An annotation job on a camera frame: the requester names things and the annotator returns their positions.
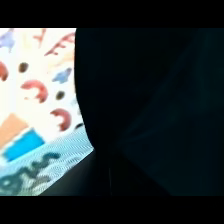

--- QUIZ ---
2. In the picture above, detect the black garment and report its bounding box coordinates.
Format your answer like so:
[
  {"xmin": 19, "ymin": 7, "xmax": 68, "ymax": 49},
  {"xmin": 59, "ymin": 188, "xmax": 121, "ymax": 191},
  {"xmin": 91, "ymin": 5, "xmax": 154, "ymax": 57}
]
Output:
[{"xmin": 73, "ymin": 27, "xmax": 224, "ymax": 197}]

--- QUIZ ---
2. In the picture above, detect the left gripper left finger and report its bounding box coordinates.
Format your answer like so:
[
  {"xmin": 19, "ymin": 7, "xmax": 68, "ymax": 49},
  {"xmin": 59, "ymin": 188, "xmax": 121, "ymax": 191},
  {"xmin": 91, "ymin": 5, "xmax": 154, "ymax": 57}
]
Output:
[{"xmin": 42, "ymin": 149, "xmax": 112, "ymax": 197}]

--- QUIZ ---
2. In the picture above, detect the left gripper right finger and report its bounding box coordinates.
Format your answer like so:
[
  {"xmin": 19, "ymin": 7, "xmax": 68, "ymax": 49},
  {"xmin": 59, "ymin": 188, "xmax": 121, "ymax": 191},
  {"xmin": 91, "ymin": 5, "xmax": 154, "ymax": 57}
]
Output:
[{"xmin": 110, "ymin": 146, "xmax": 173, "ymax": 197}]

